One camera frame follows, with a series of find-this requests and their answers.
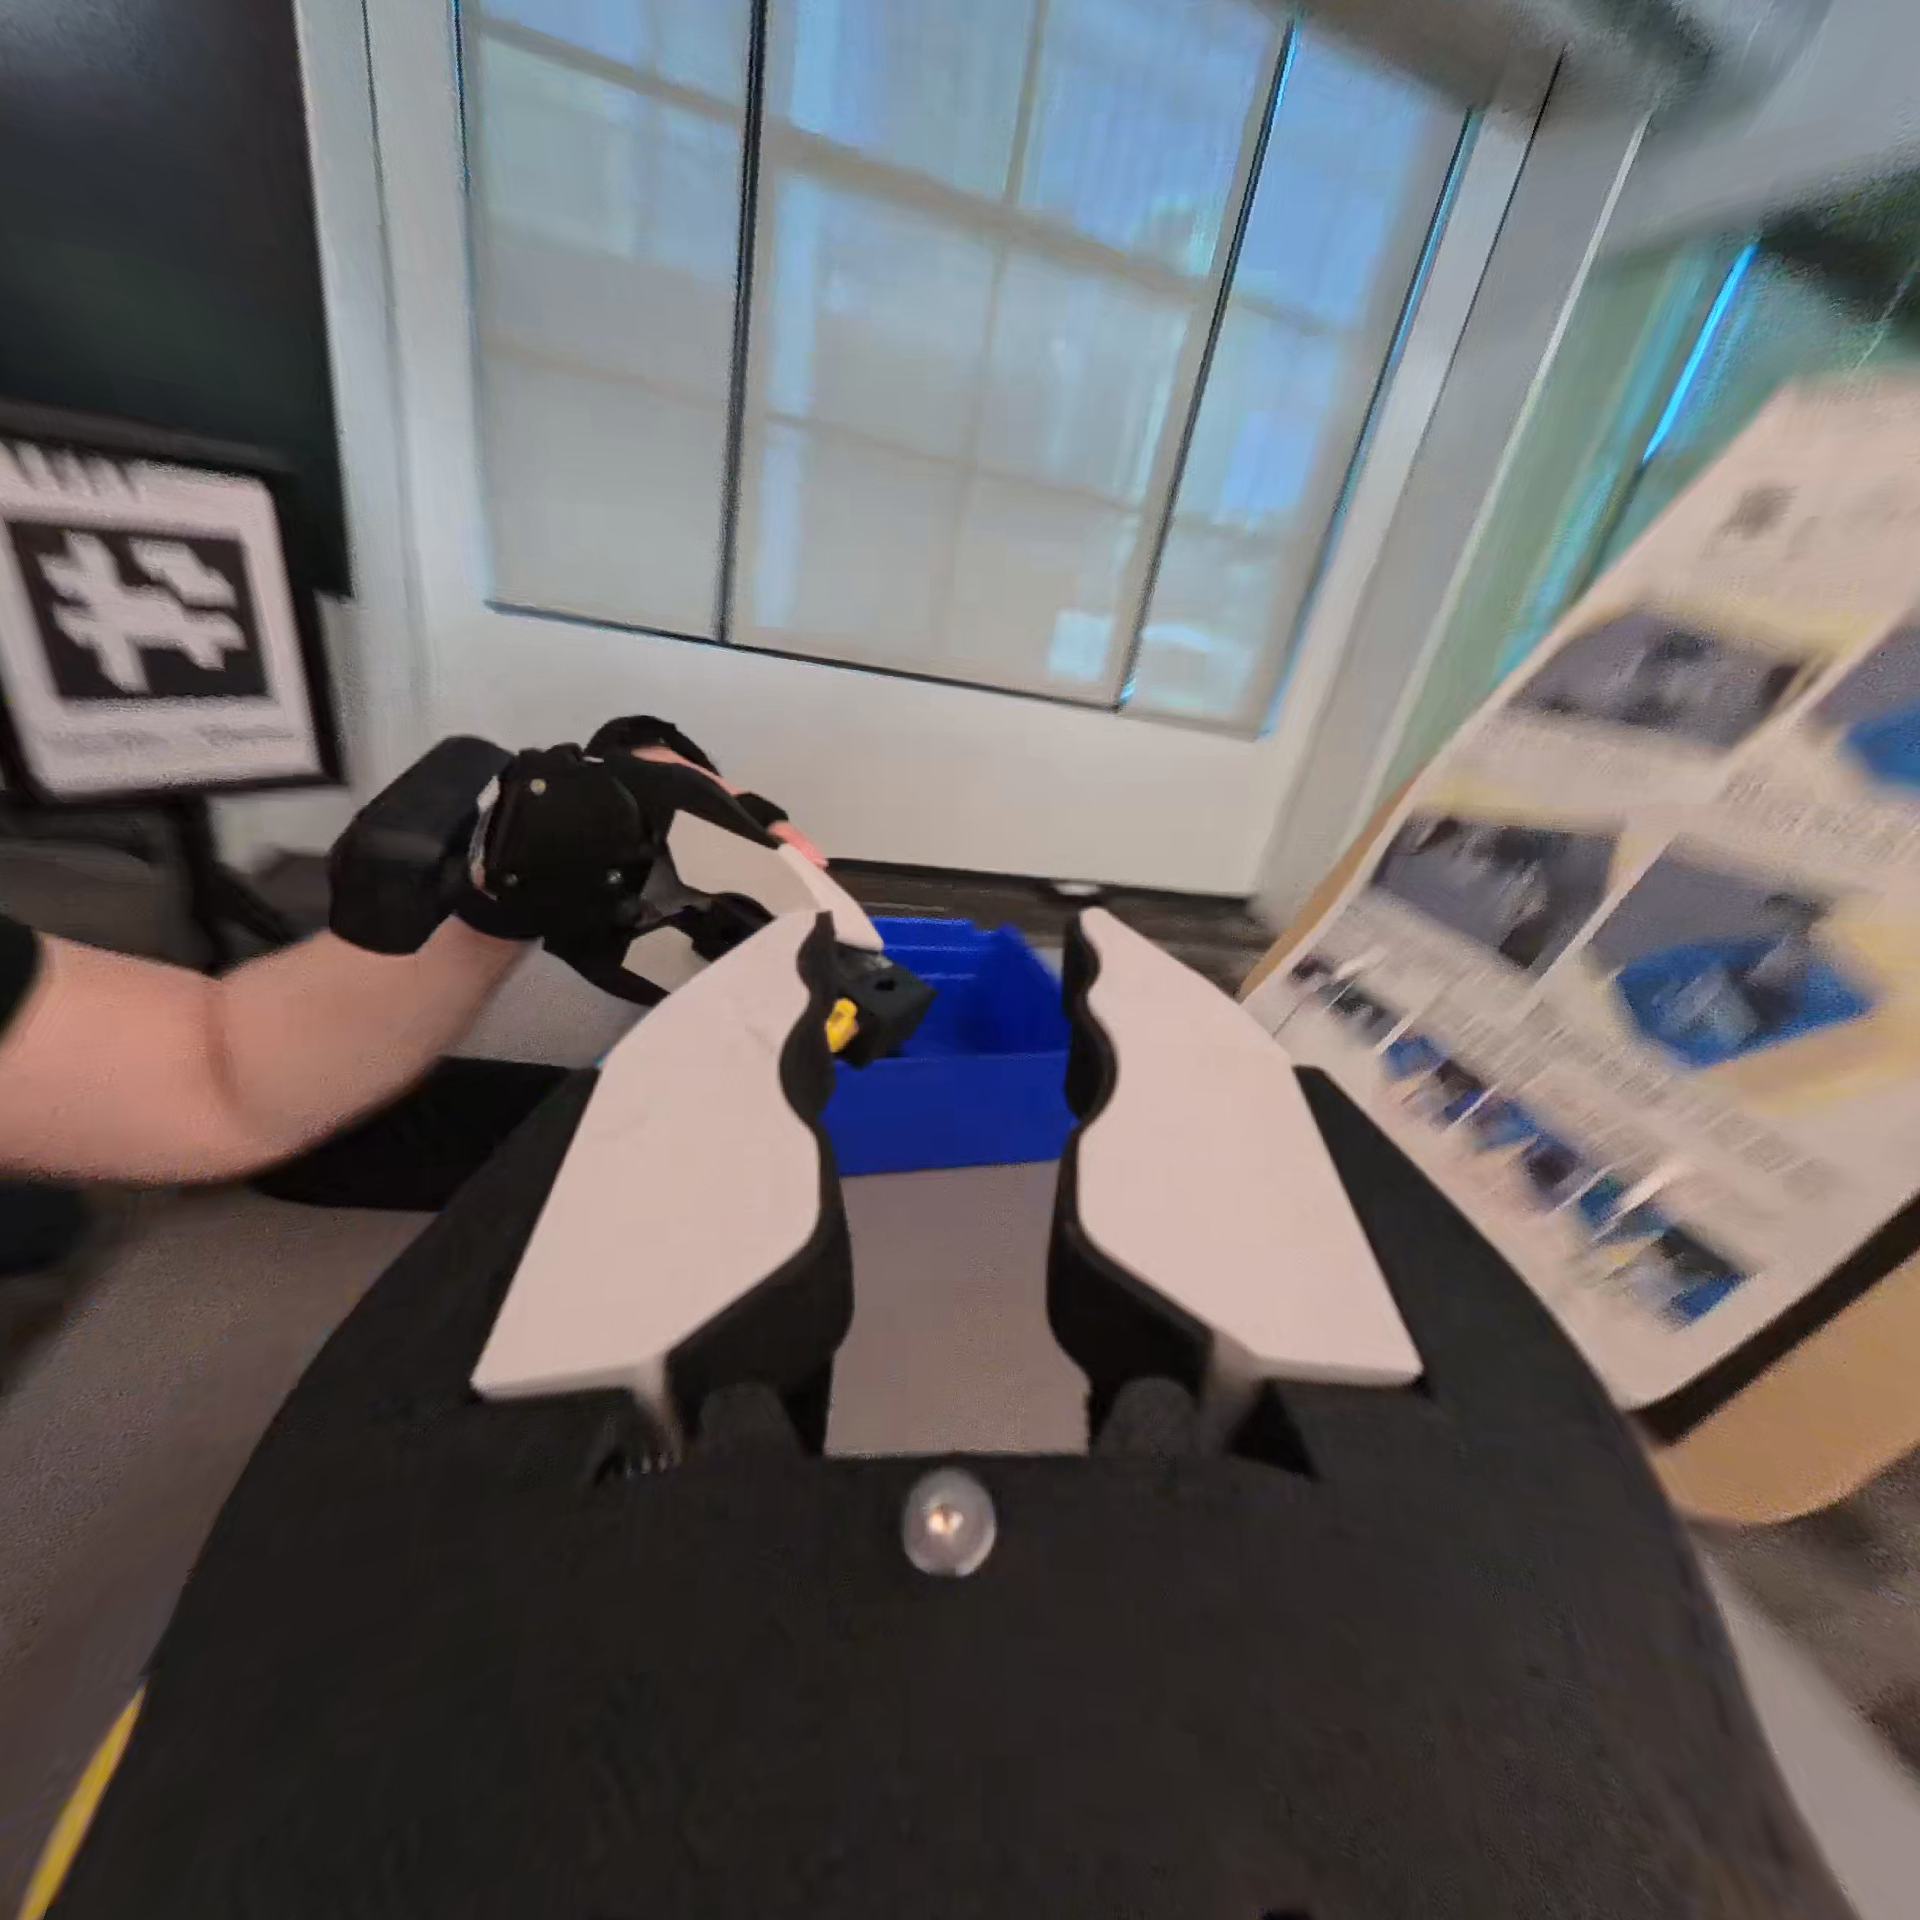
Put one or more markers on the printed instruction sheet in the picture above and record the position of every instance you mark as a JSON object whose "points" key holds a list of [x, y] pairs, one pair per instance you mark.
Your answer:
{"points": [[1650, 974]]}

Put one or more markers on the blue plastic bin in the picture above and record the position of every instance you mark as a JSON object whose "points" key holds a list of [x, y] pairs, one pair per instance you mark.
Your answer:
{"points": [[973, 1110]]}

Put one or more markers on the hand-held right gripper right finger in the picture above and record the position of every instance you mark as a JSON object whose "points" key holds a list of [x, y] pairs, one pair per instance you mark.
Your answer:
{"points": [[1243, 1201]]}

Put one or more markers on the black network switch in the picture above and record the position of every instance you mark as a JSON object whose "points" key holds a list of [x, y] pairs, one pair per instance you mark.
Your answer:
{"points": [[892, 997]]}

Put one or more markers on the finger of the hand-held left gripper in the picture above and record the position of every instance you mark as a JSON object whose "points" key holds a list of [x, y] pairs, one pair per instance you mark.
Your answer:
{"points": [[749, 870]]}

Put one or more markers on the black desk mat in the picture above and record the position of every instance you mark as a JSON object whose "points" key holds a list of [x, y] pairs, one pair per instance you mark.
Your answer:
{"points": [[420, 1142]]}

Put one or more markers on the person's left hand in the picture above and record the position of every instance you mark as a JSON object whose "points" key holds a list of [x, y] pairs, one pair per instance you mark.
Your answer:
{"points": [[795, 845]]}

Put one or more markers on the black framed marker sign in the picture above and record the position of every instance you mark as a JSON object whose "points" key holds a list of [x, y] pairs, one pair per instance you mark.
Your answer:
{"points": [[149, 599]]}

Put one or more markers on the window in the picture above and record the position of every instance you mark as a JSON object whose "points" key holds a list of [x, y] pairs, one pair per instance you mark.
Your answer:
{"points": [[973, 375]]}

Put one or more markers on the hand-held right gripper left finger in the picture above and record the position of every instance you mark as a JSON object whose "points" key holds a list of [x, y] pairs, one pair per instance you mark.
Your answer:
{"points": [[660, 1201]]}

